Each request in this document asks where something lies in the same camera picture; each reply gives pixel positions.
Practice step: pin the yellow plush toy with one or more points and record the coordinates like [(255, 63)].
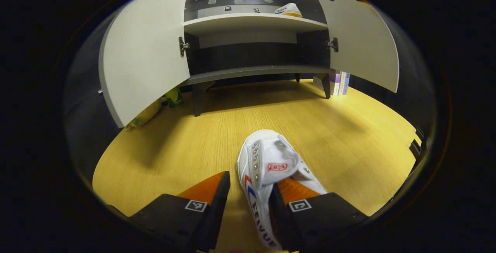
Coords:
[(149, 111)]

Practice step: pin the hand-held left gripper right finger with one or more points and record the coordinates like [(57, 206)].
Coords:
[(277, 214)]

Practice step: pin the pale spine book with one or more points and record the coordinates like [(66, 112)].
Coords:
[(334, 84), (341, 84)]

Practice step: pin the blue spine book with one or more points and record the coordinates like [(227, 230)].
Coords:
[(346, 83)]

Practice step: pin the green can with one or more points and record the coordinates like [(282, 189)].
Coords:
[(174, 98)]

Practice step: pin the white canvas shoe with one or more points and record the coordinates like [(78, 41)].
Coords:
[(288, 9), (271, 156)]

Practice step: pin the white shoe cabinet door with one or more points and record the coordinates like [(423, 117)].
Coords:
[(143, 55), (360, 47)]

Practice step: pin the white shoe cabinet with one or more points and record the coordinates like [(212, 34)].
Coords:
[(252, 22)]

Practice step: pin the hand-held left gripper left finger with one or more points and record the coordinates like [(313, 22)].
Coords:
[(217, 214)]

